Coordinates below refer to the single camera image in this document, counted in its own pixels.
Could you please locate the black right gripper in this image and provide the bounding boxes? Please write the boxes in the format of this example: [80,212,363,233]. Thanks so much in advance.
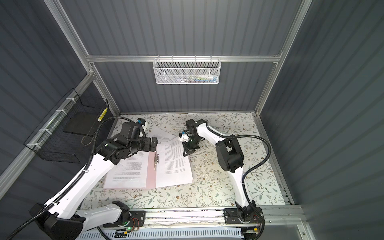
[182,136,202,157]

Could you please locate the pink file folder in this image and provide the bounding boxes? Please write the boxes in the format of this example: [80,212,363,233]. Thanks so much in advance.
[141,151,159,189]

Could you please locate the printed paper sheet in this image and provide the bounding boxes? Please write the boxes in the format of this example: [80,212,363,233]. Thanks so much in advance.
[104,152,149,189]
[156,137,193,188]
[147,129,176,143]

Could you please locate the printed paper sheet back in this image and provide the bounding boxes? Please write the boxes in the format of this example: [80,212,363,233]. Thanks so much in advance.
[147,129,176,143]

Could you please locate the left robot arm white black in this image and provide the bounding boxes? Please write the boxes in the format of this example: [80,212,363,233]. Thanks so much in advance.
[30,137,158,240]

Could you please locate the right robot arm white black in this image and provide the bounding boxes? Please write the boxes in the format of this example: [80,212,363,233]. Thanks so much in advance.
[179,119,257,222]

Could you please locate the yellow marker in basket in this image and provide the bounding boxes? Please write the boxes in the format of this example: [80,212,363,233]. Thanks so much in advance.
[97,107,108,122]

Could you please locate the markers in white basket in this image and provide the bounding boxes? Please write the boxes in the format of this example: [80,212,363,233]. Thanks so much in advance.
[176,74,219,84]

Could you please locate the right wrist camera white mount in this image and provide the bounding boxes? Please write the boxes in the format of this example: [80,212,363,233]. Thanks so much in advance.
[179,129,192,142]

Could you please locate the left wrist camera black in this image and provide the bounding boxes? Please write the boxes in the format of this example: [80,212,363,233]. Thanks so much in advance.
[119,118,147,142]

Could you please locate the black corrugated cable right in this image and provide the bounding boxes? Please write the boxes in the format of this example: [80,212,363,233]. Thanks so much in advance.
[206,125,272,205]

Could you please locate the black corrugated cable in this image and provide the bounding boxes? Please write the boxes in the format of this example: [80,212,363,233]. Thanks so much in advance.
[5,116,139,240]
[206,125,272,205]

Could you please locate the white wire mesh basket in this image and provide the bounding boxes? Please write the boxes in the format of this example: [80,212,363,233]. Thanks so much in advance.
[153,59,222,85]

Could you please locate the black wire basket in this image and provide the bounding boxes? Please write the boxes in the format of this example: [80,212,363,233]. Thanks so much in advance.
[24,90,109,164]

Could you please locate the black corrugated cable left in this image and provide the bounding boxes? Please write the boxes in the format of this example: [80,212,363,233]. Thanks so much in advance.
[5,116,139,240]

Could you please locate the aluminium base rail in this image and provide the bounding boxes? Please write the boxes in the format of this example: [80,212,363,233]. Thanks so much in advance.
[59,206,313,240]

